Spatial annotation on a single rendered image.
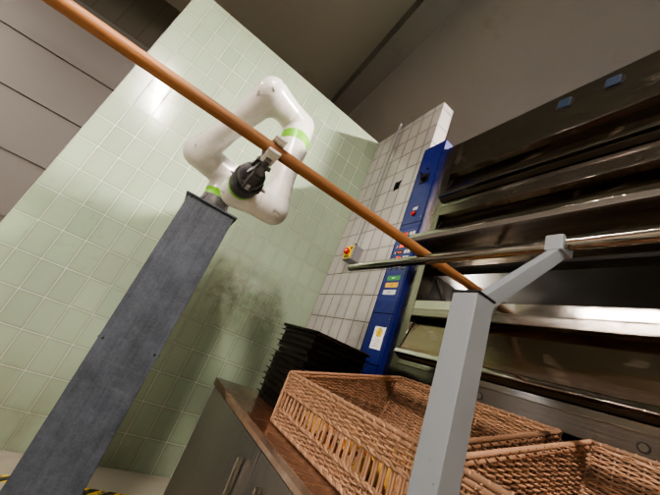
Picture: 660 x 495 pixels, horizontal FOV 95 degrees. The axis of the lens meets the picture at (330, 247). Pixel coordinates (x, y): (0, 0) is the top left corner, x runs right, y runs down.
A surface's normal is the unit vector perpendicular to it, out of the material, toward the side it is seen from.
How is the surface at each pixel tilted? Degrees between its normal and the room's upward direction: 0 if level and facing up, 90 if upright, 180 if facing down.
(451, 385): 90
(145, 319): 90
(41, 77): 90
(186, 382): 90
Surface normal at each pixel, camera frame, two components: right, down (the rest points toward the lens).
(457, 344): -0.78, -0.48
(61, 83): 0.48, -0.14
